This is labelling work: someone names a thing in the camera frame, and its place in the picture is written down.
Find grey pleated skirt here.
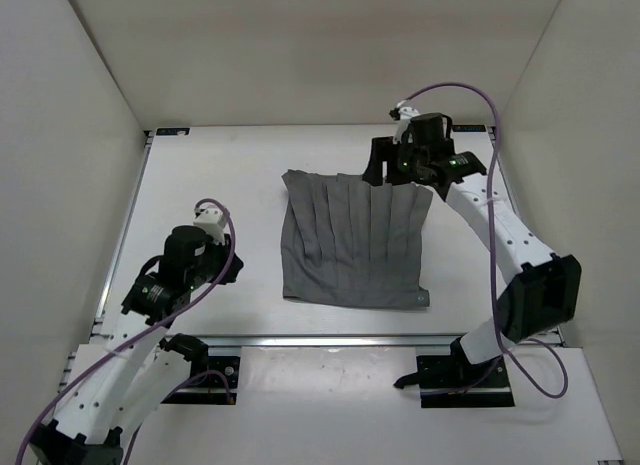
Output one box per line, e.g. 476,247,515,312
280,170,433,310

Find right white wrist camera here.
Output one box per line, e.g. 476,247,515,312
389,101,420,144

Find right blue table label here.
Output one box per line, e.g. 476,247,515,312
452,124,486,133

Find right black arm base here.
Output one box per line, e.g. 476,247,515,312
394,339,515,409

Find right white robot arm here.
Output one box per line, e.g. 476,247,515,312
363,106,581,386

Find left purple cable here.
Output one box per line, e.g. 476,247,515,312
14,198,237,465

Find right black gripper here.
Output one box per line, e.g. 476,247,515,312
363,137,427,189

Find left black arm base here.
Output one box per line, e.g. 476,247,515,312
159,334,241,406

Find blue table label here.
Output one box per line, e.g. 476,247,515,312
155,127,190,136
452,124,486,133

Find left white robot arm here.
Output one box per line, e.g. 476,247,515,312
21,224,243,464

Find left blue table label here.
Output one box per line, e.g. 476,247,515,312
155,127,190,136

